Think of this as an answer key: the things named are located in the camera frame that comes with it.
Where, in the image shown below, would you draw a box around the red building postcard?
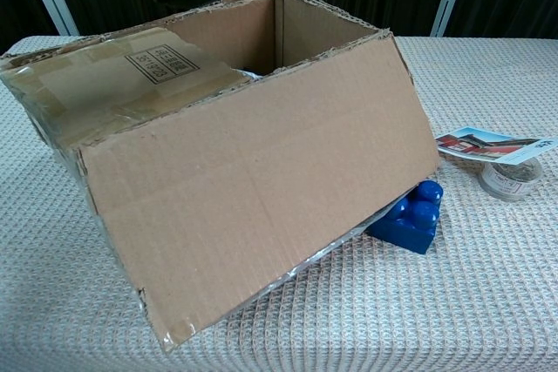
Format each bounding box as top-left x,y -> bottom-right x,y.
434,126 -> 558,166

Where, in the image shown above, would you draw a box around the beige waffle tablecloth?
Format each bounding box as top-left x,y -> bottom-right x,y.
0,34 -> 558,372

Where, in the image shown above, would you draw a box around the blue plastic building block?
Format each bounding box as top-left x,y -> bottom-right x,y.
364,179 -> 445,255

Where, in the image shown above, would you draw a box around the white printed snack bag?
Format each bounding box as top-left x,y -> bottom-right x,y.
235,67 -> 265,85

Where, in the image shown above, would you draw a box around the brown cardboard box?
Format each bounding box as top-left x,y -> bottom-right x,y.
0,0 -> 441,354

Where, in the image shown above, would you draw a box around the round clear plastic container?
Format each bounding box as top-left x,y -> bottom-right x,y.
479,157 -> 544,202

